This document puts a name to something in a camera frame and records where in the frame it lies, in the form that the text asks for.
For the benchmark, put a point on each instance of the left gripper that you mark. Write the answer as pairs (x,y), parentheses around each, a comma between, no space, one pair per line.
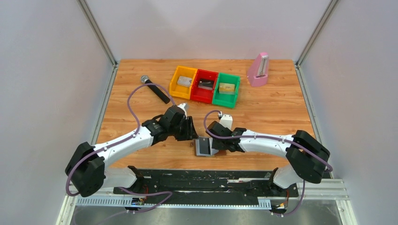
(190,132)

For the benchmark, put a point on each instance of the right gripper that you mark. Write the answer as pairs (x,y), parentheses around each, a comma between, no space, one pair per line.
(216,146)

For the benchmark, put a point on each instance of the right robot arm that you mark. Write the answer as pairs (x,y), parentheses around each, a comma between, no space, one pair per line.
(308,159)

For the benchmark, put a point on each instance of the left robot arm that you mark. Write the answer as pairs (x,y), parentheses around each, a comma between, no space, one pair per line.
(89,168)

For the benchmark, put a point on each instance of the silver card in yellow bin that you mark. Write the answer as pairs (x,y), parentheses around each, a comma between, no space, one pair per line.
(184,81)

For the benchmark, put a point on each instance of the black card in red bin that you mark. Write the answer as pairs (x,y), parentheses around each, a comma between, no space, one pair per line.
(206,84)

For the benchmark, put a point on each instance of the gold card in green bin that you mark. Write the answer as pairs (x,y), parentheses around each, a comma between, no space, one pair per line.
(226,88)

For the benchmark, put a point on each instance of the yellow plastic bin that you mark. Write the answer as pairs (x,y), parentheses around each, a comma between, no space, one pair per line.
(180,91)

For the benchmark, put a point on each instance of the red plastic bin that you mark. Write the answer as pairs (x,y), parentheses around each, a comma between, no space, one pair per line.
(202,95)

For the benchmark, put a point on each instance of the green plastic bin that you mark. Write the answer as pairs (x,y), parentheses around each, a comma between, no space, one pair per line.
(226,100)

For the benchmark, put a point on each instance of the black microphone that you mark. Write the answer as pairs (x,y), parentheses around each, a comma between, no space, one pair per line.
(145,80)

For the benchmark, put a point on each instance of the pink metronome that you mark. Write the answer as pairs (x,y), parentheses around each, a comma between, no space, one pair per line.
(257,73)

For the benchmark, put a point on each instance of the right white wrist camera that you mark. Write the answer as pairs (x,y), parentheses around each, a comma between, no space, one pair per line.
(226,120)

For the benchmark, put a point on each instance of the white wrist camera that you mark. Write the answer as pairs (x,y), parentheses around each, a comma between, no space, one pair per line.
(184,107)
(226,120)

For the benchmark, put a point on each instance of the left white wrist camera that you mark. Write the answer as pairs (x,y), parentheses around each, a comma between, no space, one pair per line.
(184,107)

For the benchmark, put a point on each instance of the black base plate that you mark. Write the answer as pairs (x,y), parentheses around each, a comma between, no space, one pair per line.
(209,187)

